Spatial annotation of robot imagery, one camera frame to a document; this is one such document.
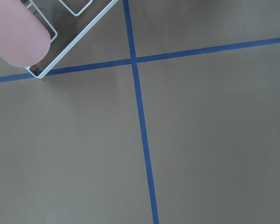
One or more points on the pink cup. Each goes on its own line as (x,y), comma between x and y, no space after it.
(24,41)

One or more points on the white wire cup rack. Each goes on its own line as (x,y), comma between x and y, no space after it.
(67,22)

